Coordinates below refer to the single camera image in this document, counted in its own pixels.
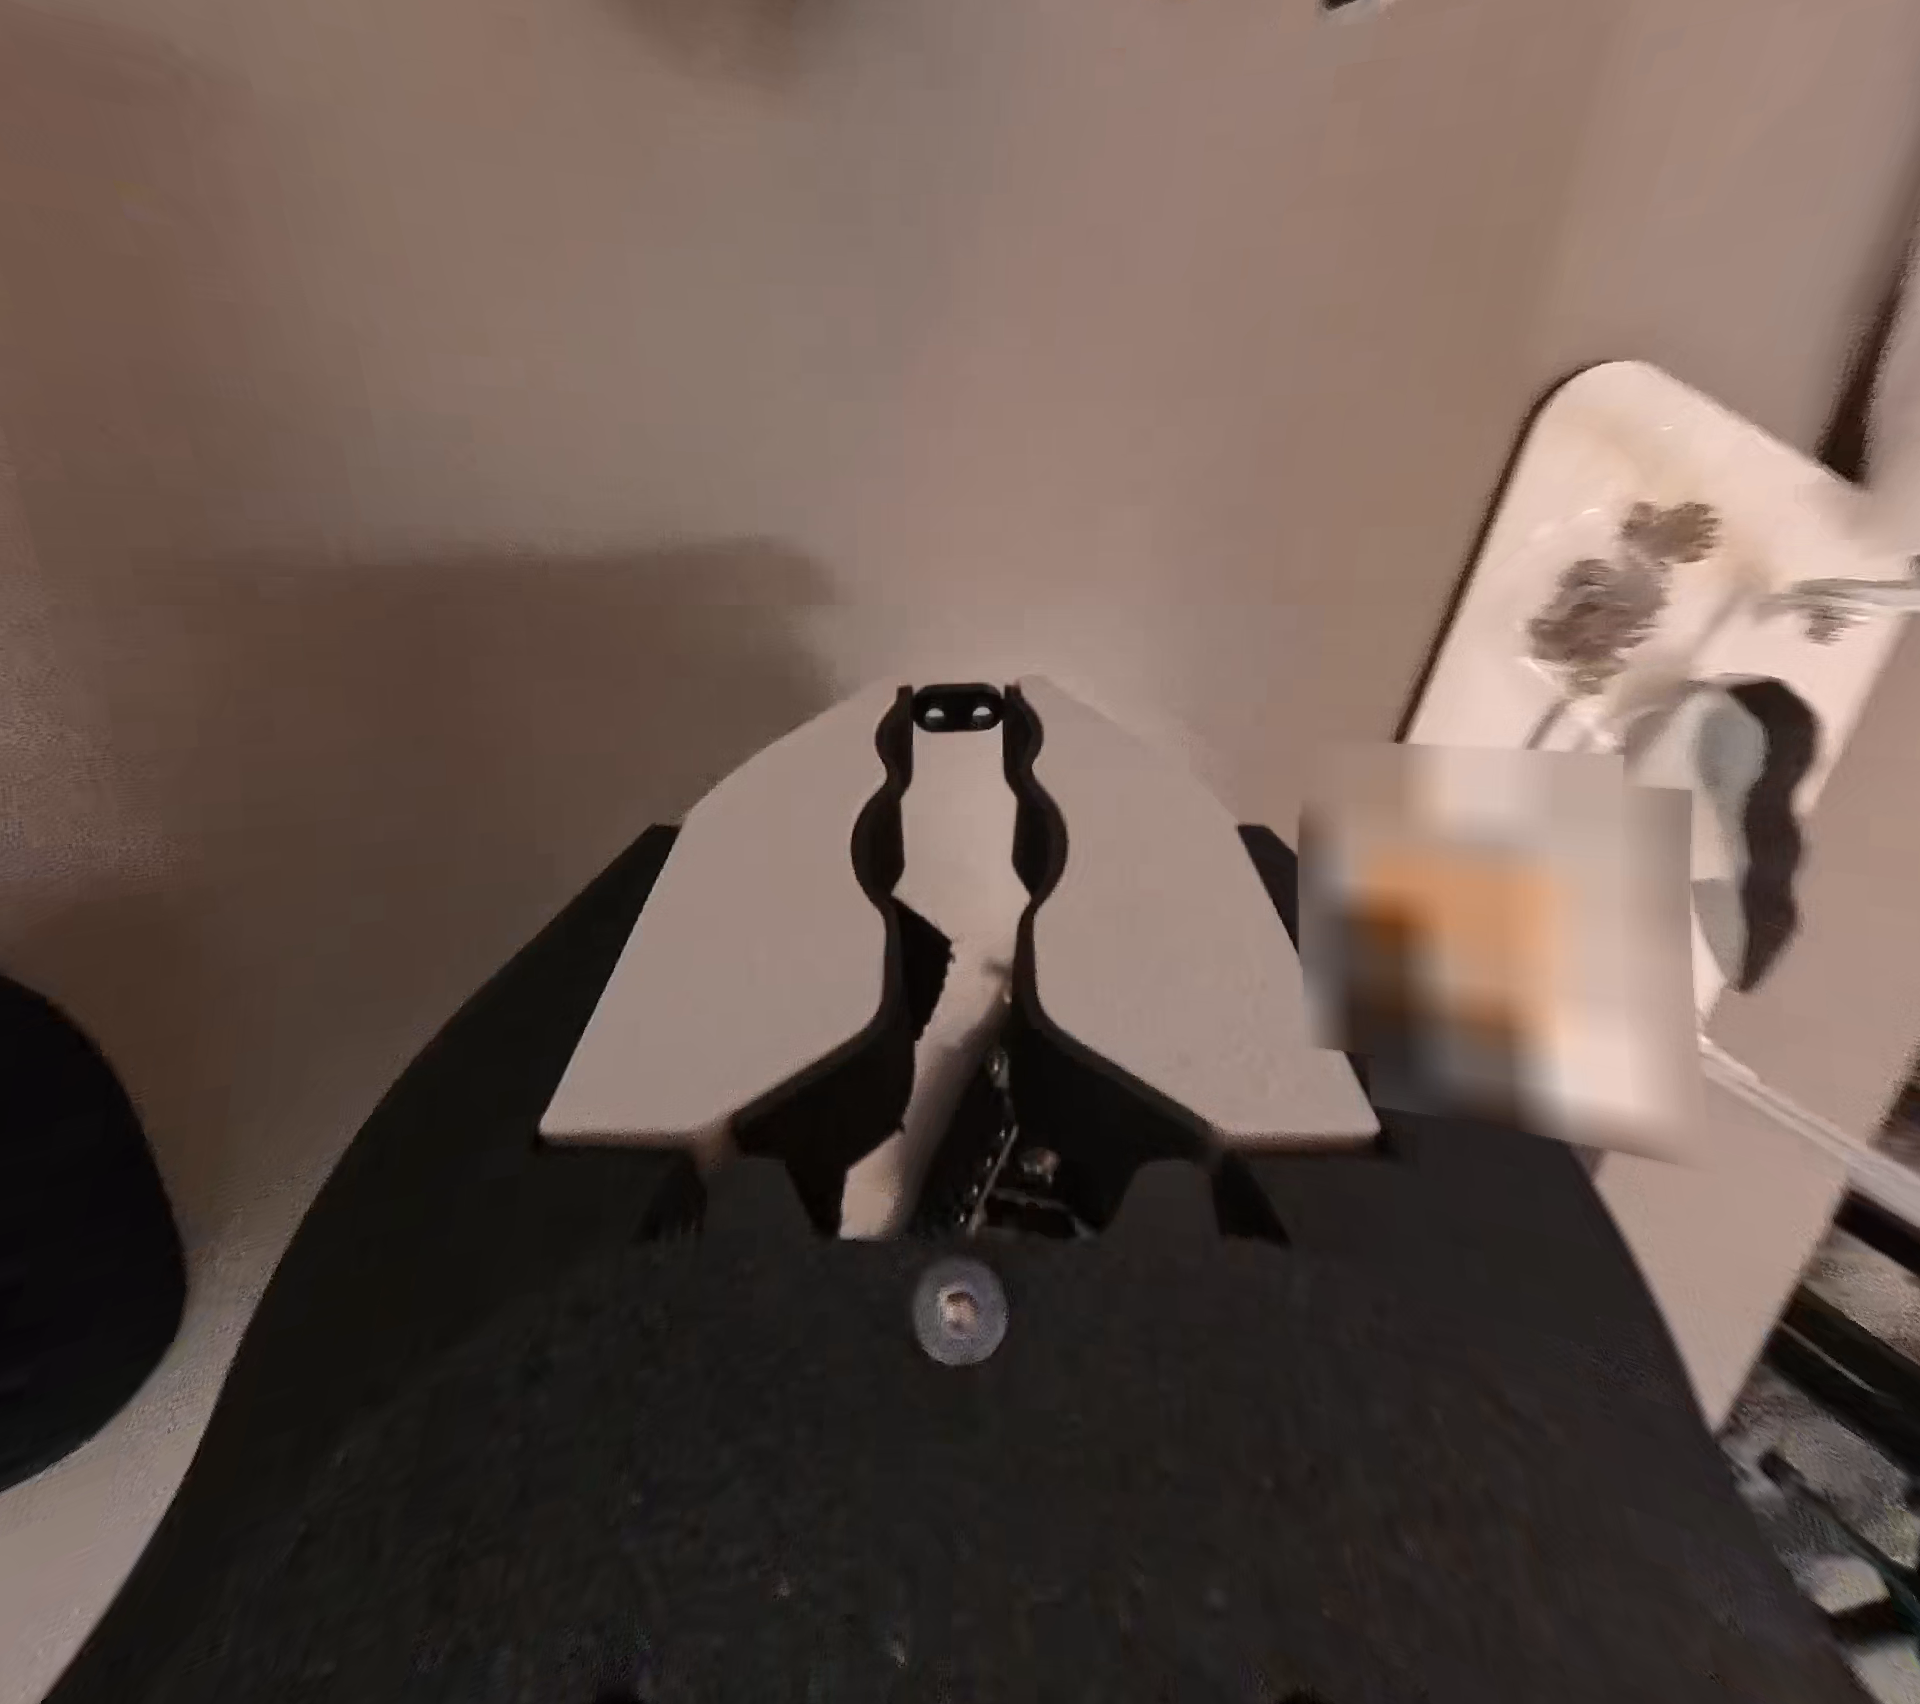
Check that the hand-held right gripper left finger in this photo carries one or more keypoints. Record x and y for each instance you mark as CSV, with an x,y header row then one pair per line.
x,y
750,953

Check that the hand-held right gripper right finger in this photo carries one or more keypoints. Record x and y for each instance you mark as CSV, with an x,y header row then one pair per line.
x,y
1168,953

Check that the black two-hole plate piece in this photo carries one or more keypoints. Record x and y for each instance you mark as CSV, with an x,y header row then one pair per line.
x,y
957,705

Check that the grey desk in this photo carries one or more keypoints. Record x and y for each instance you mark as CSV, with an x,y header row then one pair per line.
x,y
602,308

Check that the clear plastic parts bag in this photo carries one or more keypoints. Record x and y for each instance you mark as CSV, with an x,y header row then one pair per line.
x,y
1614,603

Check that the grey plate with wavy edge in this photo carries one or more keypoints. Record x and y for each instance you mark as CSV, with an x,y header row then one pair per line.
x,y
1726,760

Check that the white book stand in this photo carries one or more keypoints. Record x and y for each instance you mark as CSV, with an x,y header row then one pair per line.
x,y
1574,491

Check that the black chair armrest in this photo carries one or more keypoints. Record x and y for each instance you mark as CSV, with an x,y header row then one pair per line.
x,y
74,1226

